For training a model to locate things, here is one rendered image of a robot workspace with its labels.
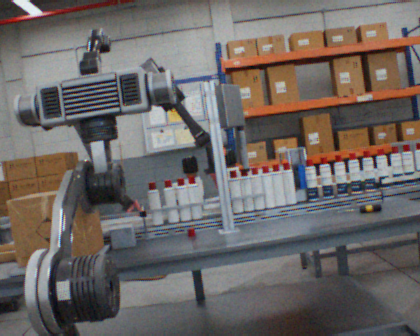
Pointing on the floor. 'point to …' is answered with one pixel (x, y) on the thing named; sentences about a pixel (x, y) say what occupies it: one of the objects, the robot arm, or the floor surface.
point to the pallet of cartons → (24, 178)
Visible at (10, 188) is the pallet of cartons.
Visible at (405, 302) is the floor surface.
